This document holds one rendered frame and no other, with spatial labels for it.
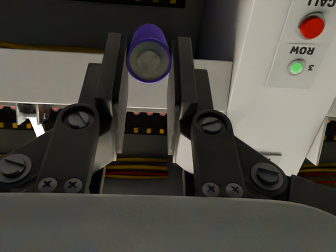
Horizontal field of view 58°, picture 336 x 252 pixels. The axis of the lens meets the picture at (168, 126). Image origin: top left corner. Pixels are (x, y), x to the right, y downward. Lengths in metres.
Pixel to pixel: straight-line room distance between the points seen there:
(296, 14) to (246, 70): 0.05
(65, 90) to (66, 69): 0.02
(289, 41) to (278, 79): 0.03
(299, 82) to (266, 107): 0.03
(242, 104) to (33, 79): 0.18
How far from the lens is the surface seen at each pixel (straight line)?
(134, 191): 0.49
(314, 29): 0.26
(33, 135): 0.59
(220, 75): 0.27
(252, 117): 0.29
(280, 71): 0.27
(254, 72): 0.27
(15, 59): 0.29
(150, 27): 0.16
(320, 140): 0.33
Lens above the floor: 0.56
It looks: 38 degrees up
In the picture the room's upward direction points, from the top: 174 degrees counter-clockwise
